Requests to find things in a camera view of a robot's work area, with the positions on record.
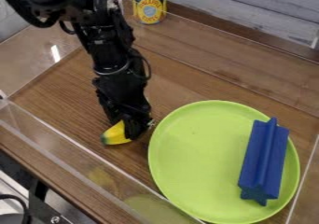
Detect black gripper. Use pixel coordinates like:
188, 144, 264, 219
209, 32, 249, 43
92, 70, 155, 140

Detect yellow toy banana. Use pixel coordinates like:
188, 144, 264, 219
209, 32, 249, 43
101, 120, 130, 146

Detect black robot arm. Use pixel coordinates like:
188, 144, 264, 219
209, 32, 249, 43
5, 0, 153, 141

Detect green plate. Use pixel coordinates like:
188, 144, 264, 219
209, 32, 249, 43
148, 100, 300, 224

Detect yellow labelled tin can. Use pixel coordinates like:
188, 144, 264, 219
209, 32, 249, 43
133, 0, 167, 25

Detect blue star-shaped block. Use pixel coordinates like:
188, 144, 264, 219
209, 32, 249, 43
237, 118, 289, 206

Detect clear acrylic enclosure wall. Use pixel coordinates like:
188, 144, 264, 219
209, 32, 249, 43
0, 0, 319, 224

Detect black metal bracket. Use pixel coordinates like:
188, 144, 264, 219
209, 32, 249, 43
28, 178, 73, 224

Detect black cable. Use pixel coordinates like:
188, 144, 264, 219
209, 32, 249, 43
0, 192, 34, 224

